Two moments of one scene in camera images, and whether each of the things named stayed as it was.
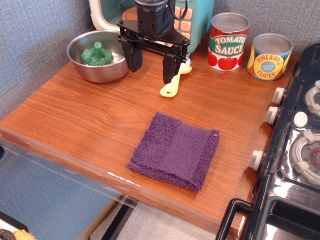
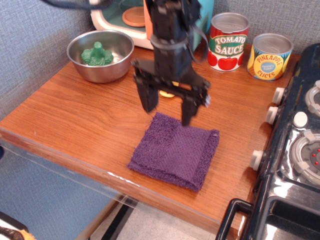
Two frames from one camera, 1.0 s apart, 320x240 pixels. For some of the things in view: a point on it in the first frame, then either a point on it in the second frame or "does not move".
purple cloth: x=169 y=148 does not move
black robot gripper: x=154 y=26 → x=172 y=68
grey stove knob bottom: x=255 y=160 does not move
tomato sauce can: x=228 y=34 does not move
